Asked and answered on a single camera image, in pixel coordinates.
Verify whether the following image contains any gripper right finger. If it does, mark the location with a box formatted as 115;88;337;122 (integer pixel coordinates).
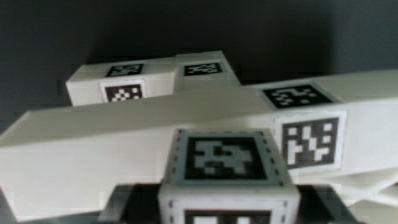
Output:
297;185;361;224

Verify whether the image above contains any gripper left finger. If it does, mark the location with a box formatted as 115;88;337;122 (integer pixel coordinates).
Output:
98;183;160;224

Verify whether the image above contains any white tagged cube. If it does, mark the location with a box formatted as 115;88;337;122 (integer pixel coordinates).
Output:
158;130;300;224

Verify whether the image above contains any white chair back frame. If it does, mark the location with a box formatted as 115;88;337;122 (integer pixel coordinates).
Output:
0;69;398;221

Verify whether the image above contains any white chair leg with tag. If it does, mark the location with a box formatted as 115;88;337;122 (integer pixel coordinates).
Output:
66;51;240;106

